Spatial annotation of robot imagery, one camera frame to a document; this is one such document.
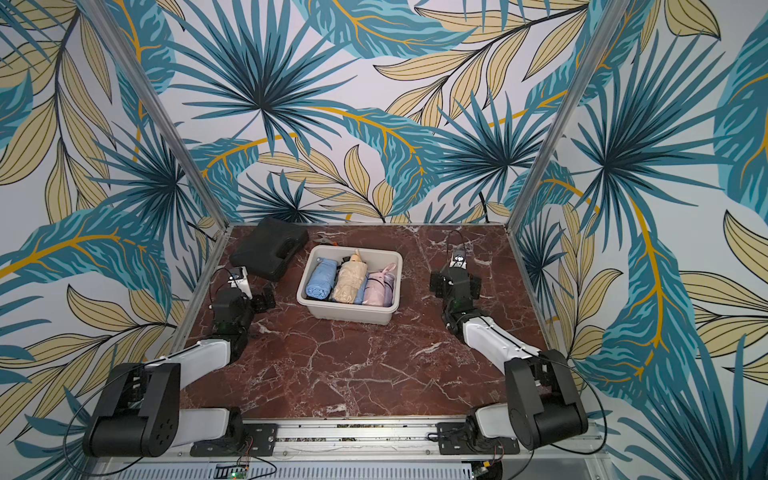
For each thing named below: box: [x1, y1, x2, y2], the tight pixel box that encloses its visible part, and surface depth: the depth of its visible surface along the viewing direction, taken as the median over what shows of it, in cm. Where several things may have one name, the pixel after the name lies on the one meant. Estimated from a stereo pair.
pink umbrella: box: [362, 263, 396, 307], surface depth 95 cm
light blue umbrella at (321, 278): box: [306, 257, 338, 300], surface depth 90 cm
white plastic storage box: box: [297, 245, 403, 326], surface depth 93 cm
